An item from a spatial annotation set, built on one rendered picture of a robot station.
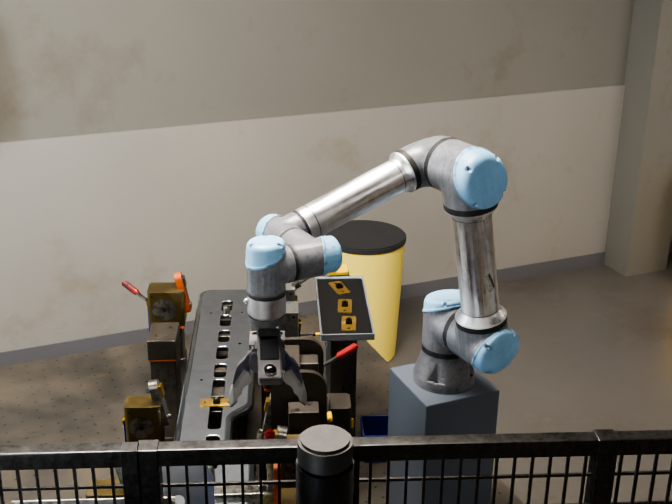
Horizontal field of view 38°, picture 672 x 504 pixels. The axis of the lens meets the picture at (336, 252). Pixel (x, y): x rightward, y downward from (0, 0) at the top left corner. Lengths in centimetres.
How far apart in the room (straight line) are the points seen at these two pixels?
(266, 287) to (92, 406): 141
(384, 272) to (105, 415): 184
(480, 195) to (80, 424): 156
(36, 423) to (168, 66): 208
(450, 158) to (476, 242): 19
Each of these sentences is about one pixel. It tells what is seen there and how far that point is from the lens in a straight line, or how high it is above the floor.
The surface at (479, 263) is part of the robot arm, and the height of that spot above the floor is 149.
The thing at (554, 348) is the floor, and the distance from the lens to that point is 506.
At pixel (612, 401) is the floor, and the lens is 467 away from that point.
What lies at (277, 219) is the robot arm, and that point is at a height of 160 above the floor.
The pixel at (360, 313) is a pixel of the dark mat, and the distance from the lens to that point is 261.
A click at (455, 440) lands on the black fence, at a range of 138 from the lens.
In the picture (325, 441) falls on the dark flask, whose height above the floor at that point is 161.
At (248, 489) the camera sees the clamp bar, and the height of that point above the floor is 107.
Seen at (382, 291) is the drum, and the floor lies 41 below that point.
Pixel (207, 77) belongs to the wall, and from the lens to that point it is 469.
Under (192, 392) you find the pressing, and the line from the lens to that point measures 258.
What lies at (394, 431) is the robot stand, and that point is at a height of 94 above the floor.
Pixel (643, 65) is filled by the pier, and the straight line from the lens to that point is 573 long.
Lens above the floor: 229
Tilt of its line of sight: 22 degrees down
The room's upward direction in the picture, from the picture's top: 1 degrees clockwise
